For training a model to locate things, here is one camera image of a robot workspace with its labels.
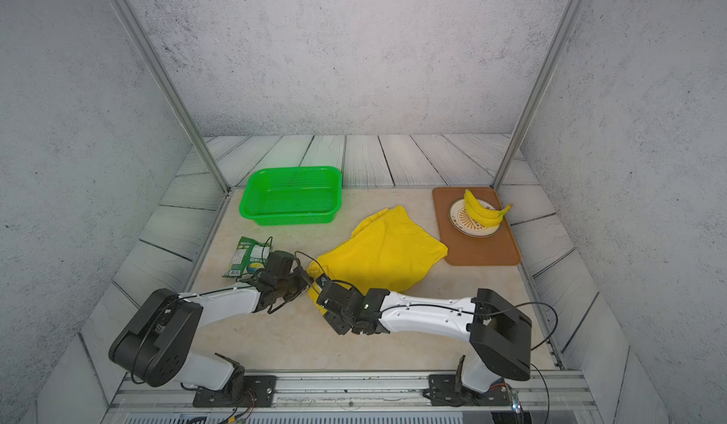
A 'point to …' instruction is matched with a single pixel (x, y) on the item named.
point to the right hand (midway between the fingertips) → (341, 309)
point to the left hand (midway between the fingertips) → (318, 279)
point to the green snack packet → (249, 257)
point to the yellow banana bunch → (481, 214)
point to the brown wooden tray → (498, 249)
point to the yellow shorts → (385, 251)
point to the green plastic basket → (292, 195)
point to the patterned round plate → (469, 226)
